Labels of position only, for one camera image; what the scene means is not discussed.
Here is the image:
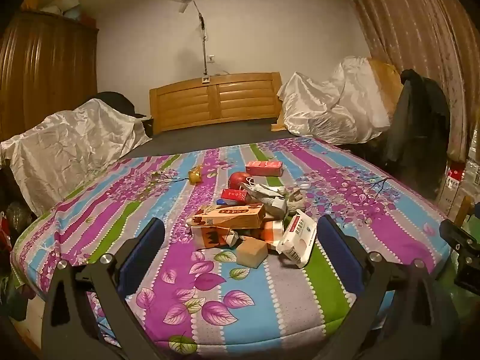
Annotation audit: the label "pink patterned curtain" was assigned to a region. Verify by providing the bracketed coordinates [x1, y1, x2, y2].
[345, 0, 480, 162]

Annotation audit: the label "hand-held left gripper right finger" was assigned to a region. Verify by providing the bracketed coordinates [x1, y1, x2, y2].
[317, 214, 456, 360]

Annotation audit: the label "stored bedding bundles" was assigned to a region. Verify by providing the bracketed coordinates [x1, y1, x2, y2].
[39, 0, 98, 29]

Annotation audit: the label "floral striped bed sheet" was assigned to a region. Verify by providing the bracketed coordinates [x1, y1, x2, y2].
[11, 137, 452, 360]

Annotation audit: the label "wooden headboard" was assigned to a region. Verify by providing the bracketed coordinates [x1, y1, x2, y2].
[149, 72, 283, 135]

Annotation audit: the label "red apple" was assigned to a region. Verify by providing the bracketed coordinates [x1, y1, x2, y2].
[228, 172, 256, 190]

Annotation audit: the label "dark hanging jacket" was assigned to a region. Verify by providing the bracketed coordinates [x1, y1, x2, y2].
[384, 69, 451, 199]

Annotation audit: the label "crushed orange carton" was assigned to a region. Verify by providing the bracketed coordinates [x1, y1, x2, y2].
[191, 226, 244, 250]

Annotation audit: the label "black bag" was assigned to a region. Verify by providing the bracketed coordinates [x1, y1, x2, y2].
[99, 92, 145, 119]

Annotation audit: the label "crumpled grey paper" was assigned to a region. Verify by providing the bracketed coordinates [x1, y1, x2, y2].
[287, 188, 306, 216]

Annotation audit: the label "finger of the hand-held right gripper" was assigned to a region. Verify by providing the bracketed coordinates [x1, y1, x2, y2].
[439, 218, 480, 251]

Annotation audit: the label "beige sponge block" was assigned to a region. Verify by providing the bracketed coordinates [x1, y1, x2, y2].
[235, 238, 269, 269]

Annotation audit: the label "white wet wipes packet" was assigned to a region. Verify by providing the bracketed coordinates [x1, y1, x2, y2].
[277, 210, 317, 269]

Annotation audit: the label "orange white box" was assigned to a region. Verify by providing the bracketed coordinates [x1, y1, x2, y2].
[259, 219, 284, 246]

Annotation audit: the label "pink carton box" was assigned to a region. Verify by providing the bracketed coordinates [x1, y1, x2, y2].
[245, 160, 284, 177]

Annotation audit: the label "grey mattress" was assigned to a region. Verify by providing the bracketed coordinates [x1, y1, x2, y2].
[124, 116, 338, 158]

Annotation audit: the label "long brown box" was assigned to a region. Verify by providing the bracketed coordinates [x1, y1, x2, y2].
[187, 203, 266, 229]

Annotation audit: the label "wooden chair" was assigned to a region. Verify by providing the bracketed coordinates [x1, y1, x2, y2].
[455, 195, 473, 226]

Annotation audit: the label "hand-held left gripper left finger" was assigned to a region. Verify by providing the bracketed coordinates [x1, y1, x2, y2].
[40, 217, 166, 360]

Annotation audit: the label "small red box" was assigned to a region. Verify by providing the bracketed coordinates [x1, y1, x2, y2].
[220, 188, 248, 204]

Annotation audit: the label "brown wooden wardrobe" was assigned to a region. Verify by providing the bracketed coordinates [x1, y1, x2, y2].
[0, 10, 100, 143]

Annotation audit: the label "shrink-wrapped bottle pack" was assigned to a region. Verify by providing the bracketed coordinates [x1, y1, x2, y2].
[437, 146, 480, 214]

